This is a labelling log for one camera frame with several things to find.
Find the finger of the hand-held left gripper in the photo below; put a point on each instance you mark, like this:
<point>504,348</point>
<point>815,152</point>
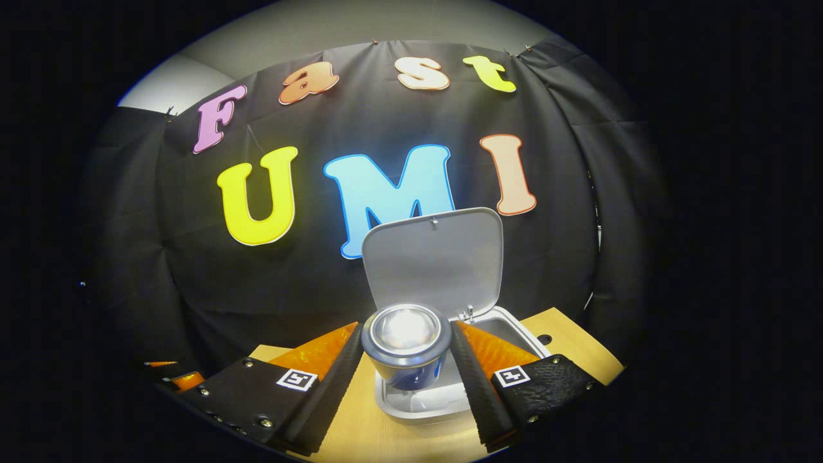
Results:
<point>188,381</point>
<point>161,364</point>

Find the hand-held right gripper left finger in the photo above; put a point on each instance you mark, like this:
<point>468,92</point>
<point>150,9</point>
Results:
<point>334,392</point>

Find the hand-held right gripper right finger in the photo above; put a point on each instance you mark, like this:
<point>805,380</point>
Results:
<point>479,392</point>

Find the silver pop can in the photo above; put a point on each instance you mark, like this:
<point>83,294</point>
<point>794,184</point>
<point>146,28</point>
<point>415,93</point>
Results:
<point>406,341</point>

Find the white desktop garbage bin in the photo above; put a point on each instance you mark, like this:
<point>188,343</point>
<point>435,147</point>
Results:
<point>437,270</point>

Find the wooden desktop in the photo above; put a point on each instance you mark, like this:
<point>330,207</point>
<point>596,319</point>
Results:
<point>360,437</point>

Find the black backdrop cloth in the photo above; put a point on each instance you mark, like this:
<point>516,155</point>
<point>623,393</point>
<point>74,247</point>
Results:
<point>289,289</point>

